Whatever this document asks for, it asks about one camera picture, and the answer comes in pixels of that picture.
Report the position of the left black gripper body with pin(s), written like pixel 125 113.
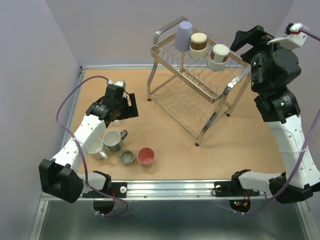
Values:
pixel 121 106

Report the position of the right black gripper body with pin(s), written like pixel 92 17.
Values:
pixel 261 53

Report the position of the clear glass cup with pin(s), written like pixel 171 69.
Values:
pixel 116 122

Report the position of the grey ceramic mug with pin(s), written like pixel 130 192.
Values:
pixel 113 139

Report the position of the steel-lined brown white cup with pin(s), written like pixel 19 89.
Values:
pixel 198 46

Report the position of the purple plastic cup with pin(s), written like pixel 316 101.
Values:
pixel 183 36

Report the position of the metal wire dish rack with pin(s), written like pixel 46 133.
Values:
pixel 187 89

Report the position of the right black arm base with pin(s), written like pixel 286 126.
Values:
pixel 229 188

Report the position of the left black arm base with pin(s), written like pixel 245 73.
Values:
pixel 114 189

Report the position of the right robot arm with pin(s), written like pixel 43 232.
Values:
pixel 273 66

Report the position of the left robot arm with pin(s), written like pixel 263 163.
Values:
pixel 58 176

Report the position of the small grey metal cup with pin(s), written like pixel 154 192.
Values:
pixel 126 157

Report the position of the red plastic cup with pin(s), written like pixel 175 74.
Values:
pixel 146 157

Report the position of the white ceramic mug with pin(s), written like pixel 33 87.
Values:
pixel 98 150

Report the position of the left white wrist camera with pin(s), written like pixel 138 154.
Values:
pixel 120 83

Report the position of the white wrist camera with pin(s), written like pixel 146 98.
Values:
pixel 120 83
pixel 295 37

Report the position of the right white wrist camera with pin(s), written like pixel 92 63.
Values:
pixel 295 37

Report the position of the aluminium front rail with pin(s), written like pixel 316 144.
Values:
pixel 190 189

